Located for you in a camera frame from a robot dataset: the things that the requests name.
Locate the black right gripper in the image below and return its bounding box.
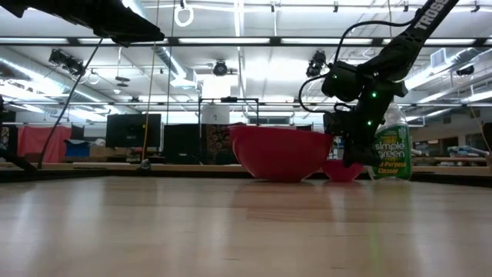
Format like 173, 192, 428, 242
324, 92, 391, 168

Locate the small pink bowl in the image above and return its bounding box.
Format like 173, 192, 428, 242
321, 159, 364, 183

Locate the green cleaner spray bottle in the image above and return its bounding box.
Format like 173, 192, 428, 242
367, 101, 414, 181

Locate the large red bowl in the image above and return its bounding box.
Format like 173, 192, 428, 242
229, 123, 334, 183

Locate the patterned dark panel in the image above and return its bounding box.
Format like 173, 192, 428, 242
201, 123, 236, 166

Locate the white barrel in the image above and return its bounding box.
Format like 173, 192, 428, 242
201, 104, 231, 125

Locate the light wooden desk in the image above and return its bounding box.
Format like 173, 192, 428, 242
0, 162, 492, 173

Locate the black monitor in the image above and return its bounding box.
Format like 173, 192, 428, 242
105, 113, 163, 149

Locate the blue bin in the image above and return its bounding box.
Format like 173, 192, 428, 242
63, 138, 91, 159

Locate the red cloth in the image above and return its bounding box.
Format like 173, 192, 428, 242
17, 125, 73, 164

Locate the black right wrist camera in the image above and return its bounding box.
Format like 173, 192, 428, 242
321, 60, 366, 103

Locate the yellow hanging cable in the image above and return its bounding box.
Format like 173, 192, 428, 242
141, 0, 161, 171

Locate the white hanging ring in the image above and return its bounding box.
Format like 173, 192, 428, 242
173, 2, 194, 28

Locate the black hanging cable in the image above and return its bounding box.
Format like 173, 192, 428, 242
36, 38, 104, 171

